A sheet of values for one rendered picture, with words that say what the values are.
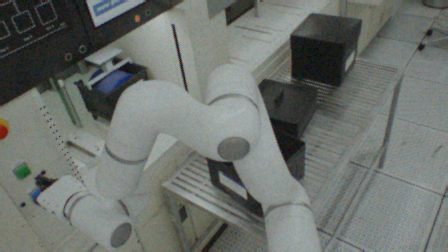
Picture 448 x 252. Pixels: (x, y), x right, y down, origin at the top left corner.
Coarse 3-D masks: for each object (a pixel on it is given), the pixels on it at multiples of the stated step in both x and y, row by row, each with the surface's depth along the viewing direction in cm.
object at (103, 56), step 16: (112, 48) 156; (112, 64) 156; (128, 64) 166; (80, 80) 160; (96, 80) 153; (128, 80) 155; (144, 80) 162; (96, 96) 155; (112, 96) 151; (96, 112) 163; (112, 112) 154
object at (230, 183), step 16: (272, 128) 152; (288, 144) 150; (304, 144) 142; (208, 160) 145; (288, 160) 137; (304, 160) 147; (224, 176) 143; (224, 192) 150; (240, 192) 140; (256, 208) 138
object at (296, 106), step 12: (264, 84) 188; (276, 84) 187; (288, 84) 186; (264, 96) 180; (276, 96) 174; (288, 96) 178; (300, 96) 177; (312, 96) 177; (276, 108) 172; (288, 108) 171; (300, 108) 171; (312, 108) 179; (276, 120) 167; (288, 120) 165; (300, 120) 165; (288, 132) 168; (300, 132) 170
